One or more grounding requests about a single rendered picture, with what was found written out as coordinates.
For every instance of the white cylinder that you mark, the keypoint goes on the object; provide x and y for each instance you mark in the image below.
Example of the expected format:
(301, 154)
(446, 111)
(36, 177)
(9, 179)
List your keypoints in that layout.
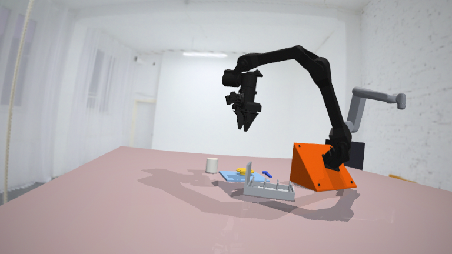
(212, 164)

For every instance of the yellow plate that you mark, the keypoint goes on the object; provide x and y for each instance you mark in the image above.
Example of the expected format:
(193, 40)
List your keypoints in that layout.
(241, 171)

